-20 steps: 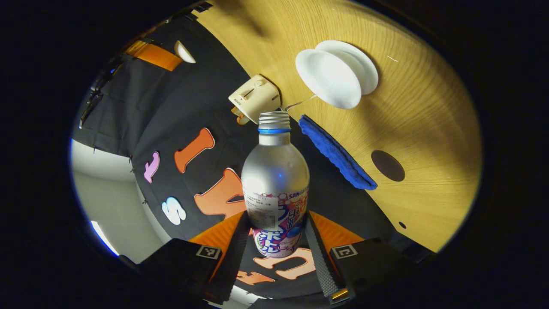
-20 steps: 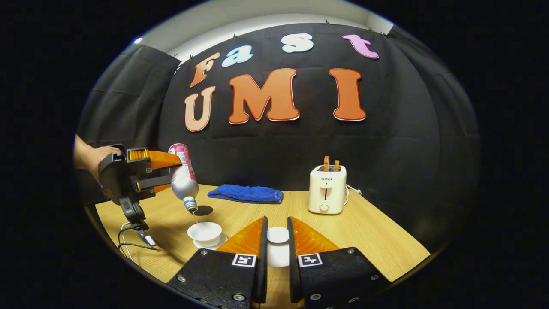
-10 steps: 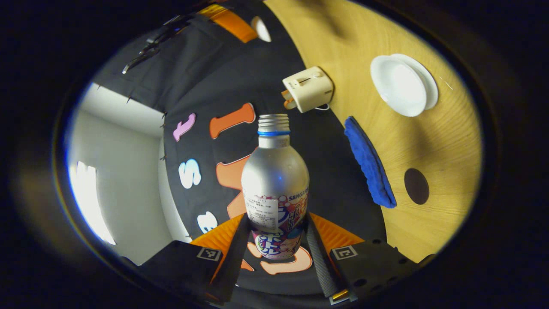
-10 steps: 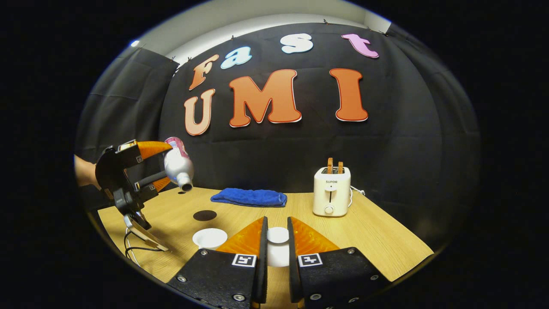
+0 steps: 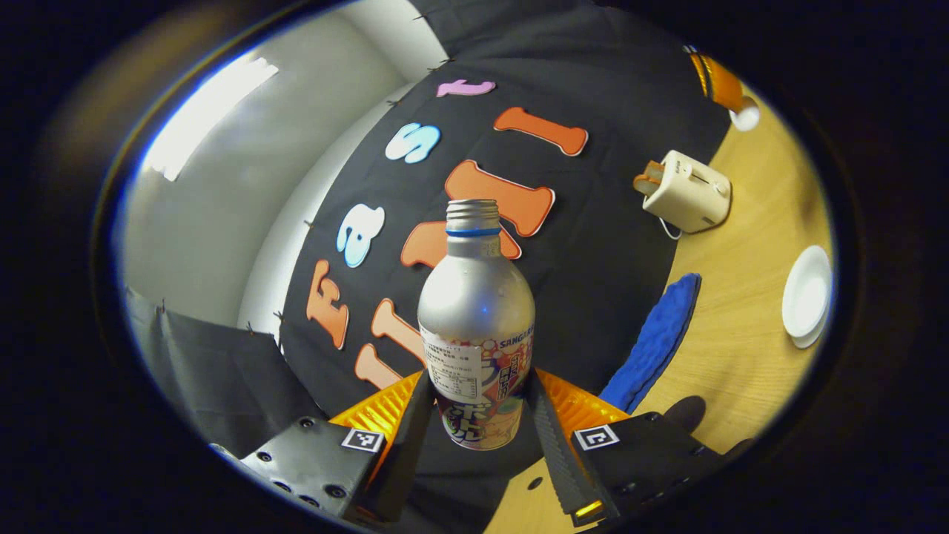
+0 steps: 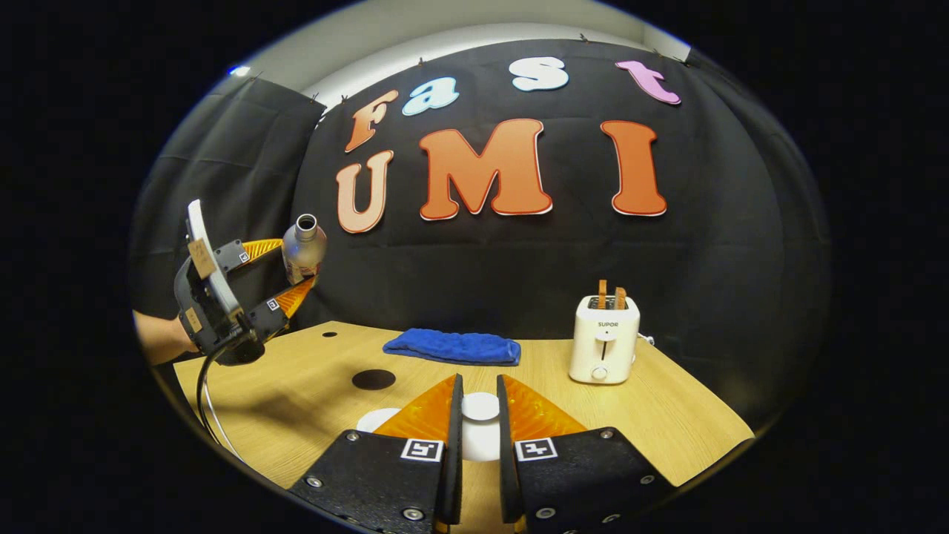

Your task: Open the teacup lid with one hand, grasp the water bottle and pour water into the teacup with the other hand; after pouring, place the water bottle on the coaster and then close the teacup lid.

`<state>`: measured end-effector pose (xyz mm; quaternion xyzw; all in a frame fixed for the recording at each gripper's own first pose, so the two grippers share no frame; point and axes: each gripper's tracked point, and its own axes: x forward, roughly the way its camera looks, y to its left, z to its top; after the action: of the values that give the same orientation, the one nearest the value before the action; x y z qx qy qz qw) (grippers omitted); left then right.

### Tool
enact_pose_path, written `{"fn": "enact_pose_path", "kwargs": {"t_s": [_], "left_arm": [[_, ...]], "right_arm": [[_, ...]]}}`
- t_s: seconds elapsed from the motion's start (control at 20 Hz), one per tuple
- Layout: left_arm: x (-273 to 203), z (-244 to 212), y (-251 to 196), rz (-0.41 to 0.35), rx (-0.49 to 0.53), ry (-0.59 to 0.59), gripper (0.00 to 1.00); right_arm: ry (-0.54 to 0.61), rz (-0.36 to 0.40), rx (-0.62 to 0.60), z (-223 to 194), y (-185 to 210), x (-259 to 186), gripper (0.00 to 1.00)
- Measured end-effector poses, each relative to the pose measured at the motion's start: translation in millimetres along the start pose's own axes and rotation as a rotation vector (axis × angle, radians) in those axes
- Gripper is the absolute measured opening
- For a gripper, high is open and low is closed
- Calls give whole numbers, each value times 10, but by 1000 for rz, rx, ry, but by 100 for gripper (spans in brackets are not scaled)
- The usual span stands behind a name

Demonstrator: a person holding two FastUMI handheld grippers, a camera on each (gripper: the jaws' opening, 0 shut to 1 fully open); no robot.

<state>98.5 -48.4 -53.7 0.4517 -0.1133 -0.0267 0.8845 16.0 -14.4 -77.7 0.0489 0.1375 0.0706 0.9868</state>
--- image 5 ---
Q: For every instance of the white teacup lid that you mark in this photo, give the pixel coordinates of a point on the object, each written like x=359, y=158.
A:
x=746, y=115

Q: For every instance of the white saucer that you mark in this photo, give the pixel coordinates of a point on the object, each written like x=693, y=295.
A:
x=812, y=340

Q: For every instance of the ceiling light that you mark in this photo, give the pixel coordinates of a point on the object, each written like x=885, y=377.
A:
x=207, y=115

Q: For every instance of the black backdrop cloth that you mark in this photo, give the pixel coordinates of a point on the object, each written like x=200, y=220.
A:
x=608, y=245

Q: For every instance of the white teacup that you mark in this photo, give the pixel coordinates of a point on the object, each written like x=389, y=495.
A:
x=807, y=289

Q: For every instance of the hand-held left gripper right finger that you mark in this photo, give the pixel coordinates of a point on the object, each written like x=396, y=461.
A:
x=552, y=445

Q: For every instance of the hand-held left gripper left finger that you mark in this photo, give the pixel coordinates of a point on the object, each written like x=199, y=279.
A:
x=408, y=445

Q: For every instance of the blue cloth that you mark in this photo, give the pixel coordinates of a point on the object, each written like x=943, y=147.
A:
x=656, y=341

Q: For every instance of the silver water bottle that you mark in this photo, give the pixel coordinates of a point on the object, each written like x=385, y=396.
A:
x=474, y=304

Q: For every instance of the cream toaster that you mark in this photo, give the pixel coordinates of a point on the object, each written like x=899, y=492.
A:
x=689, y=193

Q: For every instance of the brown bread slice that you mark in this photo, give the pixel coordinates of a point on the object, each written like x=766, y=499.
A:
x=651, y=172
x=645, y=187

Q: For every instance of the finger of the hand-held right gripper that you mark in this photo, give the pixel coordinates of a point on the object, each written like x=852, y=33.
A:
x=719, y=81

